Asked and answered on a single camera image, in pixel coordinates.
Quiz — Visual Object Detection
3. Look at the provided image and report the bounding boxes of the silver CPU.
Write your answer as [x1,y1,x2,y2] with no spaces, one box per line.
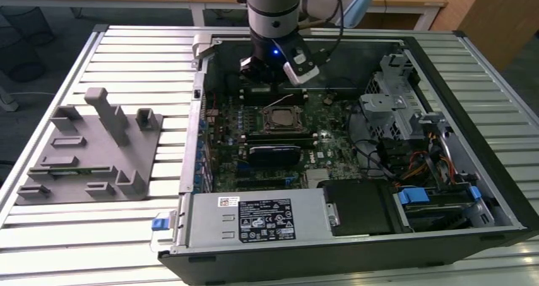
[271,109,296,125]

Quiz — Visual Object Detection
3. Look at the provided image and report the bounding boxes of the metal socket cover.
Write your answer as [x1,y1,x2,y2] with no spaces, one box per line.
[264,106,303,131]

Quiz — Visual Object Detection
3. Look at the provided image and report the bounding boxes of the CPU socket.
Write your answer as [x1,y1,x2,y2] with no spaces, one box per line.
[259,104,307,134]

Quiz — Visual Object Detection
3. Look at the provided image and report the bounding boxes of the grey case latch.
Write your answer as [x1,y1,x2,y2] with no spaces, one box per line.
[191,35,216,61]

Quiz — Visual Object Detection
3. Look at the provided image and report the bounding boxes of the black graphics card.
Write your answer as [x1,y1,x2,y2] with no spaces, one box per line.
[245,143,303,166]

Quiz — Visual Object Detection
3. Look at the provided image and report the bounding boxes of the green motherboard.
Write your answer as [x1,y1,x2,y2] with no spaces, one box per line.
[204,92,380,194]

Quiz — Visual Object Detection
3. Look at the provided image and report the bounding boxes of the silver drive cage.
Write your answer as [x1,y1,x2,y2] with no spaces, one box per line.
[360,54,447,141]

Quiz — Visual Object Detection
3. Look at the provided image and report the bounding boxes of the silver chipset heat sink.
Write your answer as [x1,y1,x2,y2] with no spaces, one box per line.
[305,169,333,182]

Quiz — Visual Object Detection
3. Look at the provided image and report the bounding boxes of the silver power supply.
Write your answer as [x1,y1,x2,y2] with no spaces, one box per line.
[184,189,333,249]

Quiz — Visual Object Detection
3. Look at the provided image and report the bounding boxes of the grey parts rack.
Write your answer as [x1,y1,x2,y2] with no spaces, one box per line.
[14,86,165,206]

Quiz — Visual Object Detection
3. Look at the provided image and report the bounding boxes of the green RAM stick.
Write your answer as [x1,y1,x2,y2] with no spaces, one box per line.
[28,167,115,176]

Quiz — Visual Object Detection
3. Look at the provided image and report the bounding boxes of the blue disk carrier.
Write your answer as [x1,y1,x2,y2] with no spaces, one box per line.
[396,187,431,205]

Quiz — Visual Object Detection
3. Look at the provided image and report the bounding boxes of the blue case latch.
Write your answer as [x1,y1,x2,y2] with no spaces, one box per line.
[151,212,177,233]

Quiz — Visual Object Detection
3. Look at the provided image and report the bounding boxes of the wooden cabinet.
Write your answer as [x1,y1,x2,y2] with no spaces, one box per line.
[431,0,539,74]

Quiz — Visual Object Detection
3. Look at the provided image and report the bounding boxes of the black mesh waste bin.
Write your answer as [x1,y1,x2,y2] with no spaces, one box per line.
[0,6,56,47]

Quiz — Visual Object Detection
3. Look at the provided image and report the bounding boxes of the white stand foot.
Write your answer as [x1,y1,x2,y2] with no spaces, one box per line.
[0,86,20,112]

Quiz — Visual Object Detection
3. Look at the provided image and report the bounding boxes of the black PC case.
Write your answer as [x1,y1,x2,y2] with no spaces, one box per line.
[157,33,539,286]

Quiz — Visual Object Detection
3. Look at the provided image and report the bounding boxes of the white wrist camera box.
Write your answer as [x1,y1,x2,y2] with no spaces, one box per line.
[281,44,321,86]

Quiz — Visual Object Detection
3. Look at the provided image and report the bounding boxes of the orange wire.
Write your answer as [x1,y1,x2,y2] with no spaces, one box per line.
[447,158,459,186]

